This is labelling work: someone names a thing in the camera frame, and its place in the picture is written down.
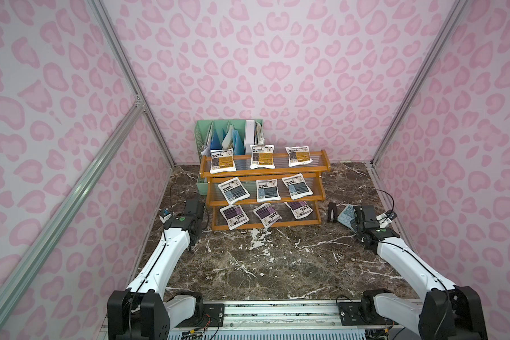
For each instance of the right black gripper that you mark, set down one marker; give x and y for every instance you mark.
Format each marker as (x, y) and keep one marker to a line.
(358, 214)

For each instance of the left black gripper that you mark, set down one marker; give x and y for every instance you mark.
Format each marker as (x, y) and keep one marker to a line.
(197, 208)

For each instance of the purple coffee bag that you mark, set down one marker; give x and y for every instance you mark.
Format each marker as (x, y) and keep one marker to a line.
(234, 216)
(299, 209)
(267, 214)

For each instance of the blue coffee bag front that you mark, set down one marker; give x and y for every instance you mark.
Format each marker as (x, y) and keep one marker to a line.
(233, 191)

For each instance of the blue coffee bag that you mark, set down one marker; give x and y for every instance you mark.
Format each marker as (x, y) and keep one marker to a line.
(233, 191)
(297, 186)
(267, 190)

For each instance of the yellow coffee bag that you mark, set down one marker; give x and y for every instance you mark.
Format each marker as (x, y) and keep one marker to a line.
(262, 157)
(298, 156)
(222, 161)

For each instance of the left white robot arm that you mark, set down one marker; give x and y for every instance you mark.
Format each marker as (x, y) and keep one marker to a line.
(161, 263)

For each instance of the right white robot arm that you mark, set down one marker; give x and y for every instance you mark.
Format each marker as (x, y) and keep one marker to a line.
(408, 272)

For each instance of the orange three-tier shelf rack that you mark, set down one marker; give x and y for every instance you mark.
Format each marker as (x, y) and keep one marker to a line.
(248, 198)

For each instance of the grey desk calculator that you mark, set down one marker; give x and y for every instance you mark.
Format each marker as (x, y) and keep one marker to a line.
(347, 217)

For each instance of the green desktop file organizer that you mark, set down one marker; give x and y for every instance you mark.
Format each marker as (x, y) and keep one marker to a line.
(237, 133)

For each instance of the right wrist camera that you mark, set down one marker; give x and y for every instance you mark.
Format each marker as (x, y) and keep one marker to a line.
(386, 218)

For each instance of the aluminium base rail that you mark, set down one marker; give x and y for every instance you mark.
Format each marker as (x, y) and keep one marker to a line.
(299, 318)

